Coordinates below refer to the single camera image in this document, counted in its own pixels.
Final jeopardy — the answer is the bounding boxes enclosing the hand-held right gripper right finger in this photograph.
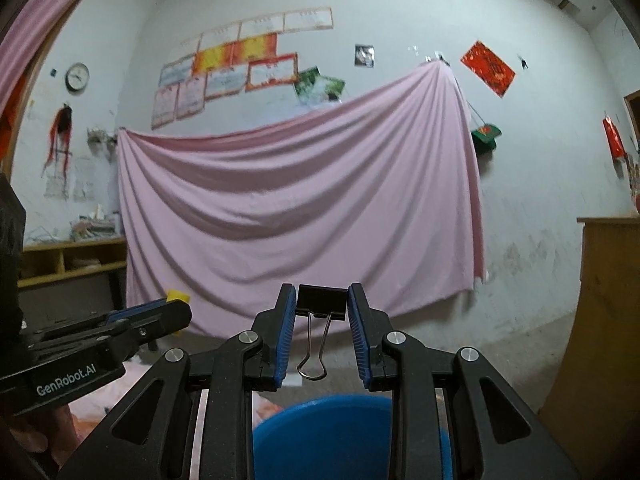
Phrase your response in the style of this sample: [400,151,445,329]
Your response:
[347,282,583,480]

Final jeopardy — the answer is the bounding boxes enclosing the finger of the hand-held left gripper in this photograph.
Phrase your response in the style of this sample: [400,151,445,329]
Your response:
[119,301,193,357]
[30,298,171,342]

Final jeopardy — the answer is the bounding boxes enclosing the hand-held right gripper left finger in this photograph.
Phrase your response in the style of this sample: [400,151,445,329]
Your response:
[56,282,297,480]

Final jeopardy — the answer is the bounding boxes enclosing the black binder clip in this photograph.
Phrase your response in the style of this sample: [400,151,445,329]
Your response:
[296,285,348,381]

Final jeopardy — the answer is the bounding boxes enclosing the blue plastic bucket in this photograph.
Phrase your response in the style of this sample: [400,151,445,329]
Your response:
[252,395,453,480]

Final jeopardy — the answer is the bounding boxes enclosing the person's left hand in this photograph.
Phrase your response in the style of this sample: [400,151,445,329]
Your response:
[0,402,76,480]

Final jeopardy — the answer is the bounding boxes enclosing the wooden shelf desk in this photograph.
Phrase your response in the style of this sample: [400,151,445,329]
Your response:
[17,237,128,311]

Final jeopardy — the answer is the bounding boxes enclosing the stack of papers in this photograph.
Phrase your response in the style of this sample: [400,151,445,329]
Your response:
[70,210,123,242]

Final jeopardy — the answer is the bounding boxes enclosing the pink hanging sheet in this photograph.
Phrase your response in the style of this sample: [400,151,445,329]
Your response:
[116,60,488,341]

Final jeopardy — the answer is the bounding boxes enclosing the red black tassel ornament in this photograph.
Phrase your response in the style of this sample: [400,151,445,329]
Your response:
[42,104,75,177]

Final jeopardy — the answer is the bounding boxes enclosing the orange cloth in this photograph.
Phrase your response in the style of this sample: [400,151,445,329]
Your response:
[0,75,26,161]

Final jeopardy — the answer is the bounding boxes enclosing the wooden cabinet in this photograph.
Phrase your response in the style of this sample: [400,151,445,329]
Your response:
[542,215,640,466]

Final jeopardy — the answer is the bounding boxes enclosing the green photo print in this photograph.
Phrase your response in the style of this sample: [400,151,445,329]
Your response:
[294,66,321,99]
[310,75,347,106]

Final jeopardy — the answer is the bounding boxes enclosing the pink curtain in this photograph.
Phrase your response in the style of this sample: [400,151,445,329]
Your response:
[0,0,116,111]

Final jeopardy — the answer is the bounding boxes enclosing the red paper poster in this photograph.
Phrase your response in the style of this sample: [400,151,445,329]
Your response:
[460,40,517,98]

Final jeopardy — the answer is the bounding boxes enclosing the red hanging ornament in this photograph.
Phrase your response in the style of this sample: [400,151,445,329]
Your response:
[602,116,626,163]

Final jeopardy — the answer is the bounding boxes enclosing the white paper wall sheets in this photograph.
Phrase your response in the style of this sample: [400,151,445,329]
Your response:
[45,155,96,201]

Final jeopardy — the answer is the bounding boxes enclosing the round wall clock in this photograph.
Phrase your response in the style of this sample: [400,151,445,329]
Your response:
[66,62,91,92]

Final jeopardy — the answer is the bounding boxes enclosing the group of wall certificates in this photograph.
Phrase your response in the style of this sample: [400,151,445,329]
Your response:
[151,6,334,130]

